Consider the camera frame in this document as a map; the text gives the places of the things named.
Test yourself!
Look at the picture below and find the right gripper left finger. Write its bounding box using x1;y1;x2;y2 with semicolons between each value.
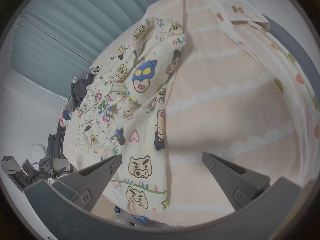
53;154;123;211

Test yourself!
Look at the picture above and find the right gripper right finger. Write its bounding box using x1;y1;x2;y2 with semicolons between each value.
202;152;271;213

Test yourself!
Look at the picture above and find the white printed pyjama top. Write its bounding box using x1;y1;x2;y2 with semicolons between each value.
75;15;193;226

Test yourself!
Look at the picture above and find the white and blue sweater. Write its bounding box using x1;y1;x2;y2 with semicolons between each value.
59;108;73;129

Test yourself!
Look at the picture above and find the black garment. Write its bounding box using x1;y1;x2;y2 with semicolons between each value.
70;71;97;112

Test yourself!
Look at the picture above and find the bed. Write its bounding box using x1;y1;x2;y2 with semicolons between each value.
61;0;320;228

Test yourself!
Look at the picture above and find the blue-green curtain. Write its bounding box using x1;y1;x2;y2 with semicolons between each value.
10;15;92;100
21;0;180;62

